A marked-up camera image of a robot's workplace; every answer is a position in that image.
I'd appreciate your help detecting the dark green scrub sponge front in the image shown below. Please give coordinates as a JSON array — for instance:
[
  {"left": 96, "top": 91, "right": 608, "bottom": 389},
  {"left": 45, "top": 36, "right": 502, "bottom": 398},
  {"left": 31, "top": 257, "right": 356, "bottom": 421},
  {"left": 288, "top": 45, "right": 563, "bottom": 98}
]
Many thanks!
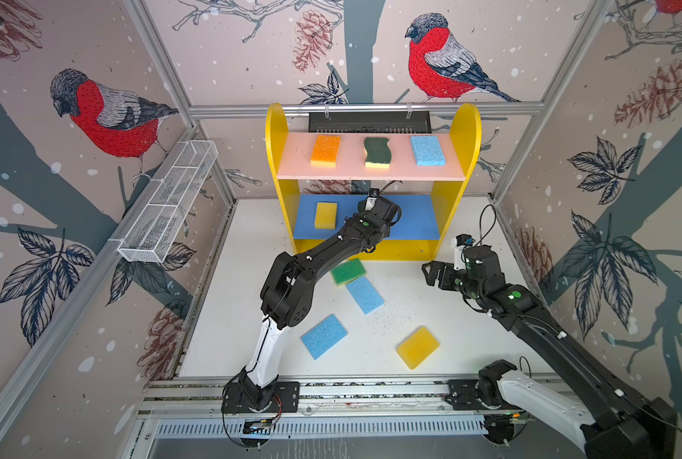
[{"left": 363, "top": 137, "right": 392, "bottom": 169}]

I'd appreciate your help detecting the orange topped yellow sponge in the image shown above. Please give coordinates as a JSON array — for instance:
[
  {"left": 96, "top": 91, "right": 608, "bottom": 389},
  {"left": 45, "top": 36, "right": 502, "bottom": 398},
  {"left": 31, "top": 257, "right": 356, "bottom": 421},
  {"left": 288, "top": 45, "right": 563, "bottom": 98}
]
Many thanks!
[{"left": 310, "top": 135, "right": 341, "bottom": 168}]

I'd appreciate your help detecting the blue sponge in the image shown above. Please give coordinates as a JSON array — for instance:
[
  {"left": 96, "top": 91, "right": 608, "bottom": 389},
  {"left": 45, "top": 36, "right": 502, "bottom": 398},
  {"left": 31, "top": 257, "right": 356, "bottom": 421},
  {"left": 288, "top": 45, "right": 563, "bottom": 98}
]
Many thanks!
[
  {"left": 346, "top": 277, "right": 385, "bottom": 316},
  {"left": 301, "top": 314, "right": 348, "bottom": 361},
  {"left": 410, "top": 136, "right": 446, "bottom": 166}
]

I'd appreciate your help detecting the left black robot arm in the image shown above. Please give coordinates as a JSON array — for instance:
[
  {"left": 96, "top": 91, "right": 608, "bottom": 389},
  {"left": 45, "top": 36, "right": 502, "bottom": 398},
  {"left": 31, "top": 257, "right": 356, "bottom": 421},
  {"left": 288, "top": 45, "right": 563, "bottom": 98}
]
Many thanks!
[{"left": 237, "top": 194, "right": 402, "bottom": 410}]

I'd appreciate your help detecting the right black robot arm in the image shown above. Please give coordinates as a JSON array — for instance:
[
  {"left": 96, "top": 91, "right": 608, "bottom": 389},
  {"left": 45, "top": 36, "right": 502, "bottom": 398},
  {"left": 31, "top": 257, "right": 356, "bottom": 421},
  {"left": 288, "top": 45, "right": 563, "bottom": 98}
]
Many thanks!
[{"left": 421, "top": 246, "right": 677, "bottom": 458}]

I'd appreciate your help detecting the yellow shelf with coloured boards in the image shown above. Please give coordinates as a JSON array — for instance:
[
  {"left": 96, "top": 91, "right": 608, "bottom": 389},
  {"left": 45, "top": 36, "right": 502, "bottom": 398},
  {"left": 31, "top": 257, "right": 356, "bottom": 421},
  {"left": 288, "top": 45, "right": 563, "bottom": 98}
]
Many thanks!
[{"left": 266, "top": 103, "right": 482, "bottom": 261}]

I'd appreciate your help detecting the green topped yellow sponge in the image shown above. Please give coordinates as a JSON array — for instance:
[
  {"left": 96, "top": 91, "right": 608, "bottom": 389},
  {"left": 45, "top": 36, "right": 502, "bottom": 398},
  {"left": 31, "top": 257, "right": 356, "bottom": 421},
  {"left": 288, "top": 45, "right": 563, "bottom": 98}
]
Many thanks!
[{"left": 331, "top": 258, "right": 367, "bottom": 287}]

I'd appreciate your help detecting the yellow sponge front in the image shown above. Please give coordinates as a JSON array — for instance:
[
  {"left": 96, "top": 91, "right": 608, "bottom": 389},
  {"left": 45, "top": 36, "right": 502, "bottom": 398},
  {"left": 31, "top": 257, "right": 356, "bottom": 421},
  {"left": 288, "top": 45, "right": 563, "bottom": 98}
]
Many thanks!
[{"left": 396, "top": 326, "right": 440, "bottom": 370}]

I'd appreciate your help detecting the black vent grille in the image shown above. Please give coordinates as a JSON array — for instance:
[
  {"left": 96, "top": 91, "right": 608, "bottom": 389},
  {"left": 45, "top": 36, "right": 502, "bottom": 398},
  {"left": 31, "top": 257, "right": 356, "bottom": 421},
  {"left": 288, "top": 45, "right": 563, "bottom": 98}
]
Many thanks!
[{"left": 309, "top": 111, "right": 432, "bottom": 134}]

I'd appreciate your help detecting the blue sponge front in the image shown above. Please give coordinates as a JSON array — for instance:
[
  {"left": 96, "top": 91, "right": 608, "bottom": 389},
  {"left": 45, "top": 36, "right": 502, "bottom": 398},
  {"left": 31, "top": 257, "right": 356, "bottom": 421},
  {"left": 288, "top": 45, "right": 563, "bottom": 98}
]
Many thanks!
[{"left": 301, "top": 314, "right": 348, "bottom": 361}]

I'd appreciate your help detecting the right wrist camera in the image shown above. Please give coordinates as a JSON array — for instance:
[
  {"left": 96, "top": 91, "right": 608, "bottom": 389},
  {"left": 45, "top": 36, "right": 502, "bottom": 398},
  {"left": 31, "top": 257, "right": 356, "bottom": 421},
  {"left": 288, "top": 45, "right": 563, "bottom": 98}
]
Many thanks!
[{"left": 451, "top": 233, "right": 476, "bottom": 271}]

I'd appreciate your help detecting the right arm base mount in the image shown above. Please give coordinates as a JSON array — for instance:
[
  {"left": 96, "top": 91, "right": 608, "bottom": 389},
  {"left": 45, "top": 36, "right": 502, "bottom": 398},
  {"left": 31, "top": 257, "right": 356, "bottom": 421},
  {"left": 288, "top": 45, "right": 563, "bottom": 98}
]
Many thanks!
[{"left": 444, "top": 360, "right": 520, "bottom": 411}]

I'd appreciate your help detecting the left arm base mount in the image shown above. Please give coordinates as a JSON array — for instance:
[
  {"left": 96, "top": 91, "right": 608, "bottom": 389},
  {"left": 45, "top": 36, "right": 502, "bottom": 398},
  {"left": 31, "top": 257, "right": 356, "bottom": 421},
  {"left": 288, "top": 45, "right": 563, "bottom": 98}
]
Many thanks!
[{"left": 222, "top": 370, "right": 300, "bottom": 414}]

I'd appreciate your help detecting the white wire mesh basket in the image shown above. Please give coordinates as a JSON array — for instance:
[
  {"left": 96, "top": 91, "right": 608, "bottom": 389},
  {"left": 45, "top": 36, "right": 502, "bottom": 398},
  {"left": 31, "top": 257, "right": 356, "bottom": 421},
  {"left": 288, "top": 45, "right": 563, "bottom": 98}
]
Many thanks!
[{"left": 117, "top": 140, "right": 218, "bottom": 263}]

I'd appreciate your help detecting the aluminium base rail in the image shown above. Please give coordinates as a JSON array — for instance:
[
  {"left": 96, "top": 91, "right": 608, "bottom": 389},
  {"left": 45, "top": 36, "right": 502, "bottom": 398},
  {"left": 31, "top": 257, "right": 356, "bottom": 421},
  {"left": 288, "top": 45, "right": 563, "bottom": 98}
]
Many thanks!
[{"left": 136, "top": 374, "right": 588, "bottom": 420}]

